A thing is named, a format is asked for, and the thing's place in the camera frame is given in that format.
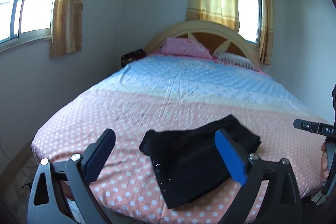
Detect black pants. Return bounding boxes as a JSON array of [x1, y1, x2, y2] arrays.
[[139, 115, 261, 209]]

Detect person right hand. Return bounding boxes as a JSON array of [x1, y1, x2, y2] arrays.
[[321, 142, 329, 182]]

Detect yellow right curtain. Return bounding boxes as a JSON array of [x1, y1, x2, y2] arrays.
[[259, 0, 274, 65]]

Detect striped pillow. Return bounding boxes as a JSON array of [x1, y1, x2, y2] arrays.
[[213, 52, 260, 72]]

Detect back window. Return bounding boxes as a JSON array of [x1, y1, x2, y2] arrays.
[[238, 0, 262, 45]]

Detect cream wooden headboard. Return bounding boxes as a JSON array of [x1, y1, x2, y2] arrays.
[[144, 20, 260, 68]]

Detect polka dot bed sheet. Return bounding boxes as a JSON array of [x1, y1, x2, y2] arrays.
[[32, 54, 324, 223]]

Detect black bag beside bed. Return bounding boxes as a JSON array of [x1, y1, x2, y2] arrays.
[[120, 49, 146, 68]]

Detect pink pillow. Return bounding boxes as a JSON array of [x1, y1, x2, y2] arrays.
[[159, 38, 212, 60]]

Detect yellow left curtain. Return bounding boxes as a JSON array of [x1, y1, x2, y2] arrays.
[[50, 0, 84, 58]]

